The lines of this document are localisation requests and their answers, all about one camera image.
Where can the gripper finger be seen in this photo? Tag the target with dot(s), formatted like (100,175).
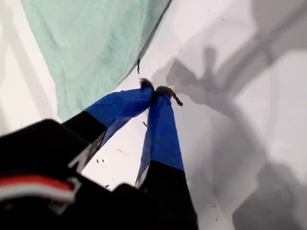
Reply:
(163,143)
(115,107)

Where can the pale green T-shirt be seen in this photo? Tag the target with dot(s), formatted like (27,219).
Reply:
(96,48)

